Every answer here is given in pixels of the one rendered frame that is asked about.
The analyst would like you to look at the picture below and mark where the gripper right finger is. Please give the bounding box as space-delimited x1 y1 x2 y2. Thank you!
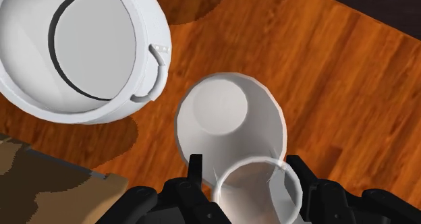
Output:
285 155 421 224

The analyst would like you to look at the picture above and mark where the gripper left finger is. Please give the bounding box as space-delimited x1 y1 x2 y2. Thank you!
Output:
96 153 232 224

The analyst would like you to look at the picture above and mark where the white cup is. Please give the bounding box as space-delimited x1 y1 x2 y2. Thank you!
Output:
174 72 287 188

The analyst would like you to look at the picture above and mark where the white pot with handle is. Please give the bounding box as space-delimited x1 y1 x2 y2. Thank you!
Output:
0 0 173 125

